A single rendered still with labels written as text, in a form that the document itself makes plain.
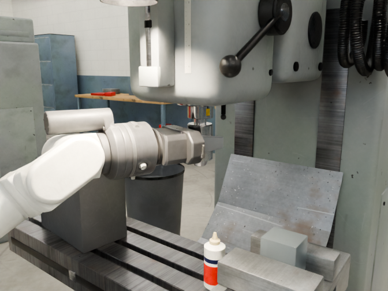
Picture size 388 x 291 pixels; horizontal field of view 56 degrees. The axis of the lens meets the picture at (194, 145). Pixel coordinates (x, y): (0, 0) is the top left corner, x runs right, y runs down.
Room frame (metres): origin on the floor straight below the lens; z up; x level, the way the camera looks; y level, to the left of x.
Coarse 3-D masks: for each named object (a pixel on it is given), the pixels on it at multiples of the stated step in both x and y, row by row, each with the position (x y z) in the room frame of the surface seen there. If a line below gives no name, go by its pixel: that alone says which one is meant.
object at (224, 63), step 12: (264, 0) 0.60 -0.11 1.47; (276, 0) 0.59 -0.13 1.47; (288, 0) 0.62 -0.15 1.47; (264, 12) 0.59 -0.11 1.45; (276, 12) 0.59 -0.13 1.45; (288, 12) 0.61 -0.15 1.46; (264, 24) 0.57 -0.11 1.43; (276, 24) 0.59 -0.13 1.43; (288, 24) 0.62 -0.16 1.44; (252, 48) 0.53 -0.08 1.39; (228, 60) 0.48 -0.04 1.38; (240, 60) 0.50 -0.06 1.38; (228, 72) 0.48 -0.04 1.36
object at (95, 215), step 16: (80, 192) 0.74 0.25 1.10; (96, 192) 0.77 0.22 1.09; (112, 192) 0.80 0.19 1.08; (64, 208) 0.79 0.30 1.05; (80, 208) 0.74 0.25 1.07; (96, 208) 0.77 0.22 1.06; (112, 208) 0.80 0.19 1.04; (48, 224) 0.86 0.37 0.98; (64, 224) 0.80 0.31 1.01; (80, 224) 0.74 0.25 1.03; (96, 224) 0.77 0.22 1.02; (112, 224) 0.79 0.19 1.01; (80, 240) 0.74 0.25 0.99; (96, 240) 0.76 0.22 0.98; (112, 240) 0.79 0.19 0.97
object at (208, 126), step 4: (188, 124) 0.64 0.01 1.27; (192, 124) 0.64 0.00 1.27; (196, 124) 0.64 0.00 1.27; (200, 124) 0.64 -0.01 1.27; (204, 124) 0.64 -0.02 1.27; (208, 124) 0.64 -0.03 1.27; (212, 124) 0.65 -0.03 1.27; (188, 128) 0.64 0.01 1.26; (192, 128) 0.63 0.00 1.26; (196, 128) 0.63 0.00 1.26; (200, 128) 0.63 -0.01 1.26; (204, 128) 0.63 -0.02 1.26; (208, 128) 0.63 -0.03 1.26; (212, 128) 0.64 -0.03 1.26
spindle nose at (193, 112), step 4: (188, 108) 0.64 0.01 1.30; (192, 108) 0.63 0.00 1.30; (196, 108) 0.63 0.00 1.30; (200, 108) 0.63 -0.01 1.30; (204, 108) 0.63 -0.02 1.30; (208, 108) 0.63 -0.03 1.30; (212, 108) 0.64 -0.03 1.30; (188, 112) 0.64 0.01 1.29; (192, 112) 0.63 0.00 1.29; (196, 112) 0.63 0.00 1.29; (200, 112) 0.63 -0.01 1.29; (204, 112) 0.63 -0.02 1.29; (212, 112) 0.64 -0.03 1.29; (188, 116) 0.64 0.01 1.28; (192, 116) 0.63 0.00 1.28; (196, 116) 0.63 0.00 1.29; (200, 116) 0.63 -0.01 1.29; (204, 116) 0.63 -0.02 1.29; (208, 116) 0.63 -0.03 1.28; (212, 116) 0.64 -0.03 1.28
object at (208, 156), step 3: (201, 132) 0.63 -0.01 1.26; (204, 132) 0.63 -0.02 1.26; (207, 132) 0.63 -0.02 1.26; (210, 132) 0.64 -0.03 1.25; (204, 135) 0.63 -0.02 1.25; (207, 135) 0.63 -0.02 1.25; (210, 135) 0.64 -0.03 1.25; (207, 153) 0.63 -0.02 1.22; (210, 153) 0.64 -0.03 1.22; (207, 156) 0.63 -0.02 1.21; (210, 156) 0.64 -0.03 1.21; (204, 159) 0.63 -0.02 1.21; (207, 159) 0.63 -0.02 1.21; (210, 159) 0.64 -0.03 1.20
